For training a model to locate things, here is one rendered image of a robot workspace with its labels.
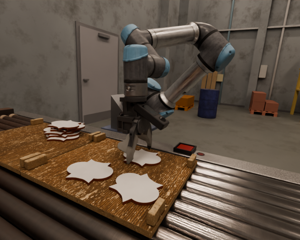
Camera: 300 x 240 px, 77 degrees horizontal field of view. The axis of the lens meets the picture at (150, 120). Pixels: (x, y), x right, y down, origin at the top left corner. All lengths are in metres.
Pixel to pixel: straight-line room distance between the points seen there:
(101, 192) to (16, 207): 0.18
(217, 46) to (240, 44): 8.63
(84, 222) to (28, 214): 0.12
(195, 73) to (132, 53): 0.46
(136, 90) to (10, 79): 3.23
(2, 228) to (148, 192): 0.29
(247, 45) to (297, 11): 1.89
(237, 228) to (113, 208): 0.26
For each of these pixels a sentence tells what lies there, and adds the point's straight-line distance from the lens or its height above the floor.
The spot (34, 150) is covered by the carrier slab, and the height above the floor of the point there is 0.94.
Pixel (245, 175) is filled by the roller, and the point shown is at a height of 0.92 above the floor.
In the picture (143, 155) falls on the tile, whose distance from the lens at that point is 0.65.
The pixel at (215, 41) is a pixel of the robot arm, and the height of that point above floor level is 1.37.
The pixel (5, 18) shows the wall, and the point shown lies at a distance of 3.77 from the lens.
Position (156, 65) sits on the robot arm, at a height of 1.24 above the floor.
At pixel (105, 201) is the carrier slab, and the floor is 0.94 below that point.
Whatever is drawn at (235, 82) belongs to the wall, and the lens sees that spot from 9.43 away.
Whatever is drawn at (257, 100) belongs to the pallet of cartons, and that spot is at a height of 0.50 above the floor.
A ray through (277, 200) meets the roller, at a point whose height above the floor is 0.92.
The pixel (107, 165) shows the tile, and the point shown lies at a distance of 0.58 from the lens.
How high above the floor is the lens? 1.21
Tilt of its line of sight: 14 degrees down
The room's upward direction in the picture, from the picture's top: 3 degrees clockwise
